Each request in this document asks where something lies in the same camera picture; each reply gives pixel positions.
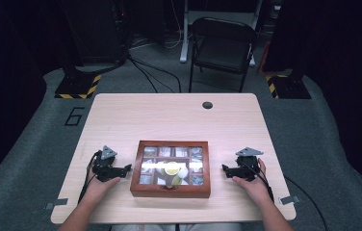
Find person's left hand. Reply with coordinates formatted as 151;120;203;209
86;167;121;202

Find grey tape piece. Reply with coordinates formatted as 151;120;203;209
278;194;301;206
44;197;69;211

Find right hand-held gripper cable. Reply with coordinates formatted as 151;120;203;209
240;159;328;231

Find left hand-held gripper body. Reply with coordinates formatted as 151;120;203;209
91;144;119;183

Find black stand with striped base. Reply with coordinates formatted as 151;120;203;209
54;0;103;100
265;0;312;100

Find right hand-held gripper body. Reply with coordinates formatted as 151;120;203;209
235;146;264;182

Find black floor cable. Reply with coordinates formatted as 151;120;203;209
129;58;160;94
127;55;183;94

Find black cabinet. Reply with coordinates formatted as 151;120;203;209
61;0;129;66

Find person's right hand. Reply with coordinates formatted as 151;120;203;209
232;157;275;204

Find brown wooden box with glass lid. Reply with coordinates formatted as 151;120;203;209
129;140;212;198

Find left hand-held gripper cable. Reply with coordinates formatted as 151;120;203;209
77;150;102;205

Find white floor cables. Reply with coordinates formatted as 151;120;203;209
130;0;184;51

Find black folding chair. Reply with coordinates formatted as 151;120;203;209
188;16;258;93

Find hand-held gripper cable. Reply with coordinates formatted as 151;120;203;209
240;159;328;231
77;150;102;205

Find yellow round object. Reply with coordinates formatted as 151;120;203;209
164;161;181;176

